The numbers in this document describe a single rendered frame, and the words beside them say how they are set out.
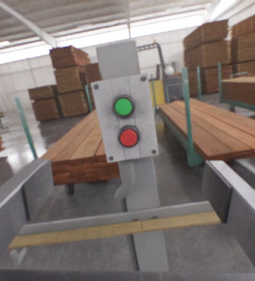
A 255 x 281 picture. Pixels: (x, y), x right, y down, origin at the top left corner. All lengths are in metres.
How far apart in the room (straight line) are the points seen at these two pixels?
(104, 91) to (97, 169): 1.61
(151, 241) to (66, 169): 1.55
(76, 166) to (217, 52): 8.83
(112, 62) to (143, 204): 0.25
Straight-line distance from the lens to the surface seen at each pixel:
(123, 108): 0.25
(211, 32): 10.02
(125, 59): 0.32
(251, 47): 10.56
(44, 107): 10.20
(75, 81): 9.56
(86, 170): 1.87
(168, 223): 0.38
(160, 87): 6.71
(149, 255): 0.47
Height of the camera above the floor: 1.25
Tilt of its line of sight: 17 degrees down
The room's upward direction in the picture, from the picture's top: 10 degrees counter-clockwise
